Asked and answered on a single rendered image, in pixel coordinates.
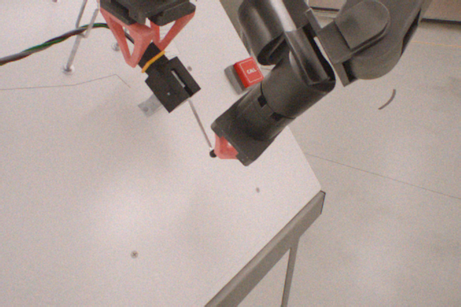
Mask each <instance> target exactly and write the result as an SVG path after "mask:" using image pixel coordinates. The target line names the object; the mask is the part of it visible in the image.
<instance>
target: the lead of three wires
mask: <svg viewBox="0 0 461 307"><path fill-rule="evenodd" d="M89 24H90V23H89ZM89 24H86V25H83V26H79V27H78V29H75V33H76V34H77V35H78V34H81V33H84V32H85V31H86V30H87V29H88V26H89ZM100 27H105V28H106V29H110V28H109V26H108V25H107V23H94V24H93V27H92V29H95V28H100ZM124 32H125V35H126V38H127V39H128V40H129V41H130V42H132V43H133V44H134V38H133V37H131V36H130V34H129V33H128V32H126V31H125V30H124Z"/></svg>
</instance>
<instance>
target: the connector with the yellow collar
mask: <svg viewBox="0 0 461 307"><path fill-rule="evenodd" d="M161 52H162V51H161V50H160V49H159V48H158V47H157V46H156V45H155V43H154V42H151V43H150V44H149V45H148V46H147V49H146V50H145V53H144V54H143V56H142V58H141V59H140V61H139V63H138V65H139V66H140V67H141V68H142V69H143V67H144V66H145V65H146V64H147V62H149V61H150V60H151V59H152V58H155V57H156V56H157V55H158V54H160V53H161ZM168 60H169V59H168V58H167V57H166V56H165V55H163V56H161V57H160V58H159V59H157V60H156V61H155V62H153V63H151V64H150V65H149V67H148V68H147V69H146V70H145V73H146V74H147V75H149V74H150V73H151V72H152V70H153V69H155V68H156V67H157V66H159V65H161V64H162V63H164V62H166V61H168Z"/></svg>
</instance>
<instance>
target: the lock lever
mask: <svg viewBox="0 0 461 307"><path fill-rule="evenodd" d="M172 73H173V74H174V76H175V77H176V79H177V80H178V82H179V83H181V85H182V86H183V87H185V85H184V84H183V83H182V80H181V79H180V78H179V77H178V76H177V74H175V73H174V71H172ZM187 101H188V102H189V105H190V107H191V109H192V112H193V114H194V116H195V118H196V121H197V122H198V125H199V128H200V130H201V132H202V133H203V135H204V137H205V139H206V141H207V144H208V146H209V151H213V150H214V147H213V146H212V145H211V142H210V140H209V137H208V136H207V134H206V132H205V129H204V127H203V125H202V124H201V121H200V119H199V117H198V114H197V112H196V109H195V108H194V106H193V102H192V100H191V99H190V98H188V100H187Z"/></svg>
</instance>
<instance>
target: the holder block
mask: <svg viewBox="0 0 461 307"><path fill-rule="evenodd" d="M172 71H174V73H175V74H177V76H178V77H179V78H180V79H181V80H182V83H183V84H184V85H185V87H183V86H182V85H181V83H179V82H178V80H177V79H176V77H175V76H174V74H173V73H172ZM144 82H145V83H146V84H147V86H148V87H149V88H150V90H151V91H152V92H153V93H154V95H155V96H156V98H157V99H158V100H159V101H160V102H161V103H162V105H163V106H164V108H165V109H166V110H167V111H168V113H171V112H173V111H174V110H175V109H176V108H178V107H180V106H182V105H183V103H185V102H186V101H187V100H188V98H192V97H193V96H194V95H195V94H196V93H197V92H198V91H200V90H202V89H201V88H200V87H199V86H198V84H197V83H196V81H195V80H194V78H193V77H192V75H191V74H190V72H188V70H187V69H186V67H185V66H184V64H183V63H182V62H181V61H180V59H179V58H178V56H176V57H174V58H172V59H170V60H168V61H166V62H164V63H162V64H161V65H159V66H157V67H156V68H155V69H153V70H152V72H151V73H150V74H149V75H148V77H147V79H146V80H145V81H144ZM168 93H170V95H168Z"/></svg>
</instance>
